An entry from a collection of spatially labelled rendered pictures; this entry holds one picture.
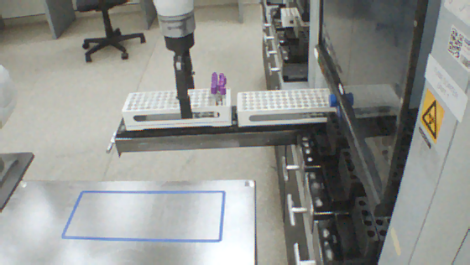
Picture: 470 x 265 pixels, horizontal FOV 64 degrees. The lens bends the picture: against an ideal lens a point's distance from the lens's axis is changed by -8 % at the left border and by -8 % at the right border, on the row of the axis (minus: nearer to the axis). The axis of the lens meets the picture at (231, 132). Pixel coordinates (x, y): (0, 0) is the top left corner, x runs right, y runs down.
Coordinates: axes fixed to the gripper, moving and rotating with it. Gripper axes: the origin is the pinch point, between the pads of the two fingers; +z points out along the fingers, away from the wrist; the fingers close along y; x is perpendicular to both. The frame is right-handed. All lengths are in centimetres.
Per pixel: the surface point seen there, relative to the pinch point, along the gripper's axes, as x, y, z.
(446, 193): 39, 65, -25
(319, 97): 36.4, -0.6, 1.5
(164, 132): -6.7, 5.7, 6.2
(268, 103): 22.2, 1.3, 1.5
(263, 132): 20.1, 6.7, 7.4
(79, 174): -82, -71, 88
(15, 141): -141, -106, 88
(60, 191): -29.4, 29.0, 5.7
